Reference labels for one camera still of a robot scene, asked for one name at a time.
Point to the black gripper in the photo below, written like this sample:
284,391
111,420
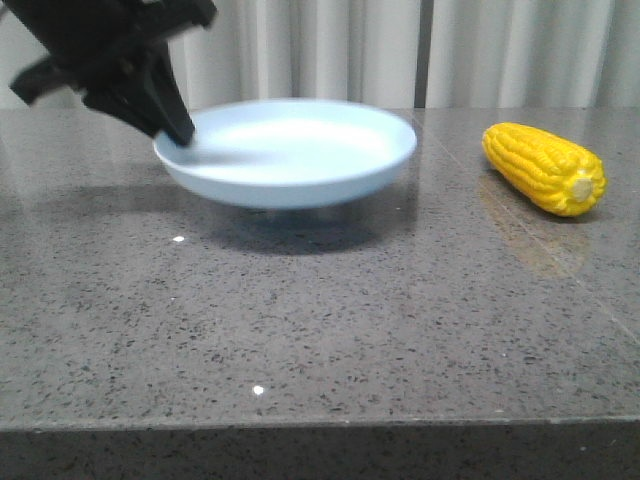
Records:
87,39

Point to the yellow toy corn cob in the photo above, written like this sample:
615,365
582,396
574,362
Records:
556,174

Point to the light blue plate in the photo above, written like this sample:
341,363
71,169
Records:
289,153

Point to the white pleated curtain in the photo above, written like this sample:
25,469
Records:
415,54

